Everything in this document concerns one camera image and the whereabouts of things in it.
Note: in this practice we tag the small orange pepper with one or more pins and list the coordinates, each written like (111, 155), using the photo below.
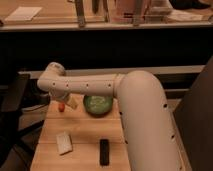
(61, 107)

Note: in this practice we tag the white paper sheet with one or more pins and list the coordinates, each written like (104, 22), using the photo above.
(23, 14)

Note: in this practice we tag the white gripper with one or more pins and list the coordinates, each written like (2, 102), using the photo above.
(65, 98)

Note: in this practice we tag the green ceramic bowl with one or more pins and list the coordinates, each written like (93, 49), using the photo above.
(97, 106)

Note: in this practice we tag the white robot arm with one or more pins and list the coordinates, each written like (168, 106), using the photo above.
(145, 117)

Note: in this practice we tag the black remote control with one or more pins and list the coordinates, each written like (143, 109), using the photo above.
(104, 152)

